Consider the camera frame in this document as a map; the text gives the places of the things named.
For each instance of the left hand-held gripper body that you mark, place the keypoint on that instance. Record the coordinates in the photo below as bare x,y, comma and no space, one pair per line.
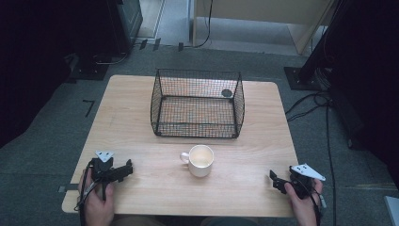
103,171

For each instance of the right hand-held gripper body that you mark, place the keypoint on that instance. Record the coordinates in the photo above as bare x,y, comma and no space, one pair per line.
302,180

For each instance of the white cup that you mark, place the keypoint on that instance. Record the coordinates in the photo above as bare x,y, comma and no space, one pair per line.
200,161

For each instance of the person's right hand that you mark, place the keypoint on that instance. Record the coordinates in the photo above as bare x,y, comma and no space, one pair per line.
302,208

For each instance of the person's left hand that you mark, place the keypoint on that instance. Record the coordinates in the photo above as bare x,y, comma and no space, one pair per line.
97,204

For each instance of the grey tape strip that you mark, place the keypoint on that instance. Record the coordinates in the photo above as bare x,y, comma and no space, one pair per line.
67,188

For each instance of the person's left leg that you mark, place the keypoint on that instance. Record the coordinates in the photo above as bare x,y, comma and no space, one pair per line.
138,221

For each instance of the person's leg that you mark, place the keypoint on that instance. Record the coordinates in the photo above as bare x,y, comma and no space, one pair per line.
138,221
229,222

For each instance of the person's right leg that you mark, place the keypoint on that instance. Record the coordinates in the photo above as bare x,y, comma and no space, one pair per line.
229,222

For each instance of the black round tag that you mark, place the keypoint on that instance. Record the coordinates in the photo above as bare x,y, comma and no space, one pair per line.
226,93

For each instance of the white box corner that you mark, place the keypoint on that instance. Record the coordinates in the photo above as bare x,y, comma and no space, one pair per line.
392,210

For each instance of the dark curtain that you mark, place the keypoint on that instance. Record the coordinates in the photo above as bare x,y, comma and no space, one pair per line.
28,62

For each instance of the black cabinet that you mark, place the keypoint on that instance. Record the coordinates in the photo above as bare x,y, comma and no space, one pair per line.
125,25

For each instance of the white partition furniture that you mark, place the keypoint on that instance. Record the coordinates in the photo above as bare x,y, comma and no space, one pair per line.
260,12

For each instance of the black stand base plate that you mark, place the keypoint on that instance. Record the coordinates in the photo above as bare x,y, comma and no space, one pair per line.
89,70
301,80

